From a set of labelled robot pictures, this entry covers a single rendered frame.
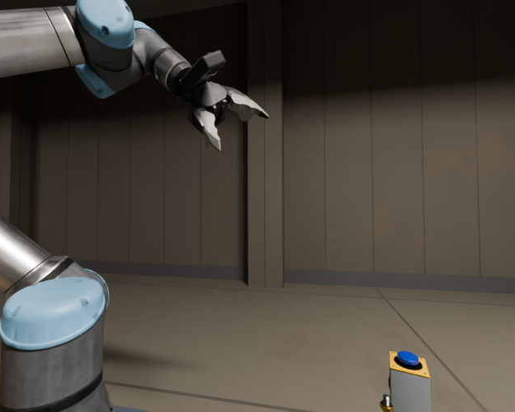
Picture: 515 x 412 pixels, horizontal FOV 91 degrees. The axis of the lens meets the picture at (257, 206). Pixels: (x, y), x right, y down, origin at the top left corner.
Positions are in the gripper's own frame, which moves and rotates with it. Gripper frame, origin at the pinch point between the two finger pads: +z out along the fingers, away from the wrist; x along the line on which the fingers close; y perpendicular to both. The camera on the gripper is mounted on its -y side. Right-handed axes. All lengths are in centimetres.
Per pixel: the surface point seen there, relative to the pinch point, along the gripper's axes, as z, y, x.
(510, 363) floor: 130, 52, -45
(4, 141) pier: -259, 248, 36
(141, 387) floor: 23, 79, 56
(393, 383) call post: 58, 14, 12
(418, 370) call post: 59, 10, 8
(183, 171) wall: -86, 189, -62
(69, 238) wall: -137, 276, 55
